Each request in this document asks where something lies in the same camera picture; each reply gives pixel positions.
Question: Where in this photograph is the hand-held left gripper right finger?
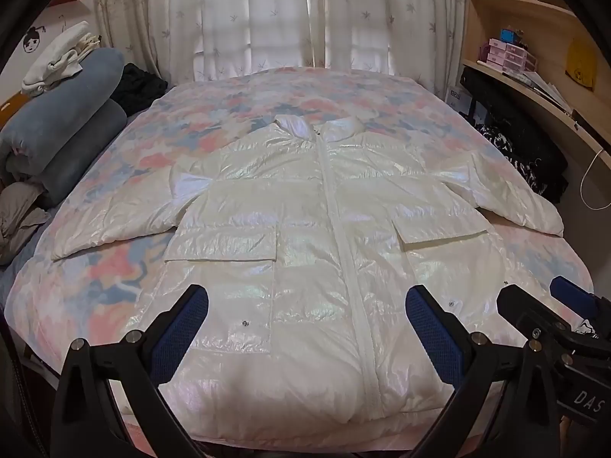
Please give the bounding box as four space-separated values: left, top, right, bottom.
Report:
405 285 561 458

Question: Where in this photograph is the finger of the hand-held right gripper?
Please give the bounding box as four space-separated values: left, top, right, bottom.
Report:
549 276 600 321
496 284 574 344

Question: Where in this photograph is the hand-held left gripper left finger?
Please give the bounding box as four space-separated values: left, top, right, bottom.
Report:
50 284 211 458

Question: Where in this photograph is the white shiny puffer jacket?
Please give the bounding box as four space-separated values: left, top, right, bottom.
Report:
50 114 565 427

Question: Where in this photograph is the pile of white clothes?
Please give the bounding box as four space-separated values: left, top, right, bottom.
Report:
21 21 103 95

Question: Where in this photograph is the black white patterned cloth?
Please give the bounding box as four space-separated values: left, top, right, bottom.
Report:
475 124 550 192

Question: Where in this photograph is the taupe crumpled garment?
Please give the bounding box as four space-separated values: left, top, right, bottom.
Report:
0 181 51 266

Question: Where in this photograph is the small grey rolled quilt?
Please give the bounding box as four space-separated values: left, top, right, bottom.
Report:
26 99 129 209

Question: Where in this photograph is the pile of papers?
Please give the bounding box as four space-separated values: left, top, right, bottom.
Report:
501 69 574 116

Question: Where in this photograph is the white printed box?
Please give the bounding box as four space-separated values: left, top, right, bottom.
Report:
446 84 476 118

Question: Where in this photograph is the pink blue patterned bedspread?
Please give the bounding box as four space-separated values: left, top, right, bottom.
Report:
5 68 597 445

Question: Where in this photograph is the stack of pink boxes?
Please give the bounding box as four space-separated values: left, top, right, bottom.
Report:
478 38 538 73

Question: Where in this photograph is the large grey rolled quilt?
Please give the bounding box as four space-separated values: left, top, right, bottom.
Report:
0 48 126 173

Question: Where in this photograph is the wooden shelf unit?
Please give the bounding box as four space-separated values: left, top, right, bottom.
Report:
459 0 611 211

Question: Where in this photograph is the white cable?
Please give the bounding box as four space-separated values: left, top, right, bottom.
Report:
579 149 611 211

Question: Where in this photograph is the cartoon face wall sticker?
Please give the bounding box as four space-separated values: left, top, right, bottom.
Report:
22 24 49 54

